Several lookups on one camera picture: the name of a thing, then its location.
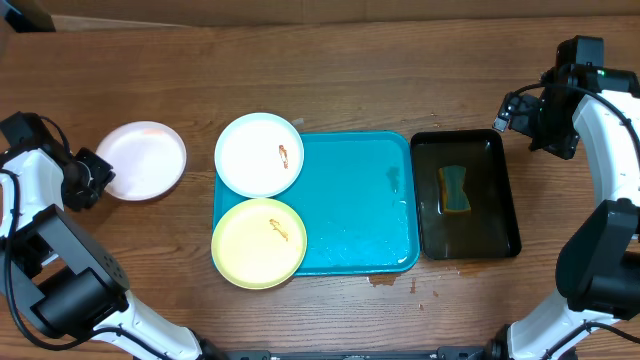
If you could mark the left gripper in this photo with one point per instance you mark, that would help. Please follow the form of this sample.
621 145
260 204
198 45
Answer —
81 201

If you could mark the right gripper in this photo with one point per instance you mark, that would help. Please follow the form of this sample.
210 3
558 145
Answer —
566 146

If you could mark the white plate pink rim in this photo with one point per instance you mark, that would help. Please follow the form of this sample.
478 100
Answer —
148 159

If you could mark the green yellow sponge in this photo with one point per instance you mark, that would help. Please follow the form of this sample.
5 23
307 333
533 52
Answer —
453 199

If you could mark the white plate mint rim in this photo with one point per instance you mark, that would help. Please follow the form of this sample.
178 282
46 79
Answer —
259 155

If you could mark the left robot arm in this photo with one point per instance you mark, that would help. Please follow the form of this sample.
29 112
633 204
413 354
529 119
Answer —
62 287

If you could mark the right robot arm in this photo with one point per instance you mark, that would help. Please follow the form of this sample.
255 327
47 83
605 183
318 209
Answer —
597 278

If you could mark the black water tray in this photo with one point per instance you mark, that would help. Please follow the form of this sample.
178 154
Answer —
490 229

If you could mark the blue plastic tray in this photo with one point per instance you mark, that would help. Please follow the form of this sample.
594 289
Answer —
355 196

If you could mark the blue object in corner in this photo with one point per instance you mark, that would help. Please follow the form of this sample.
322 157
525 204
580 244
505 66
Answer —
25 16

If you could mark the yellow plate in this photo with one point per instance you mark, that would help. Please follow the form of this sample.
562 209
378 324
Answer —
259 244

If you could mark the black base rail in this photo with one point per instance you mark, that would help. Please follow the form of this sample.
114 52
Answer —
442 353

